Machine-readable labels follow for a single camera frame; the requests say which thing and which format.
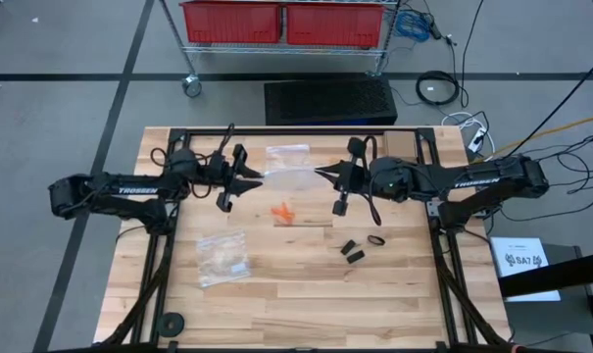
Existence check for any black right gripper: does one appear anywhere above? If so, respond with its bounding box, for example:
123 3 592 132
314 137 375 216

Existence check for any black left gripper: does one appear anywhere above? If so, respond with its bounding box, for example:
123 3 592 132
205 144 265 213

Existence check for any clear plastic zip bag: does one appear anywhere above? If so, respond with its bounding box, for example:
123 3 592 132
264 143 329 192
195 228 252 289

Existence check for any black perforated box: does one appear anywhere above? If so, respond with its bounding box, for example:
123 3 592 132
264 77 399 126

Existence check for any white power strip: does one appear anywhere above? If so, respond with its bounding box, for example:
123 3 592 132
467 126 488 153

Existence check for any red plastic bin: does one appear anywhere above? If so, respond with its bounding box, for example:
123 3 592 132
284 2 386 49
179 0 283 45

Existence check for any black round disc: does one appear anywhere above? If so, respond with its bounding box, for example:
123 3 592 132
157 312 185 338

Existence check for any white printed paper sheet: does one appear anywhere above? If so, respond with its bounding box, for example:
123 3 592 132
490 236 562 303

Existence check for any black bar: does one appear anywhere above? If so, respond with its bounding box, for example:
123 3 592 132
498 248 593 299

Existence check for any dark grey side table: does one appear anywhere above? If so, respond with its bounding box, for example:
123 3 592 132
504 243 593 353

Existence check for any black aluminium table frame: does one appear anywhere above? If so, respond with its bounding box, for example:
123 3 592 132
99 126 511 353

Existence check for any coiled black cable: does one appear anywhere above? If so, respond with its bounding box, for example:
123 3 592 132
415 70 462 107

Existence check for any chrome wire shelf cart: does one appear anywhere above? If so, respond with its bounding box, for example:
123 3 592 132
158 0 403 98

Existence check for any white cable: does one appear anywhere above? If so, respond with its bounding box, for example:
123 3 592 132
441 111 496 156

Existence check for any blue cable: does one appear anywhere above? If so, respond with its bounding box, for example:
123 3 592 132
393 10 432 43

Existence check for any yellow floor cable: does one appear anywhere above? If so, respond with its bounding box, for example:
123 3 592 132
471 113 593 163

